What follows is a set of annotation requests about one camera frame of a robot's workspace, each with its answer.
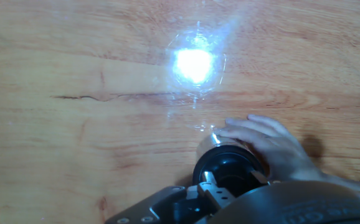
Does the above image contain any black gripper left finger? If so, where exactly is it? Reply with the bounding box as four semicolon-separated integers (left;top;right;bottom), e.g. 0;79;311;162
105;170;237;224

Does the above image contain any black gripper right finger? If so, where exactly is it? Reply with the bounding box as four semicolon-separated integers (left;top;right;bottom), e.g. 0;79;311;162
250;169;273;185

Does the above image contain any clear glass jar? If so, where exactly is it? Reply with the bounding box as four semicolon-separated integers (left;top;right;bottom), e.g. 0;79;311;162
195;132;254;162

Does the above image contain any bare helper hand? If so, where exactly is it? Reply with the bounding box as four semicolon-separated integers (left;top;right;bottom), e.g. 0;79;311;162
214;114;324;183

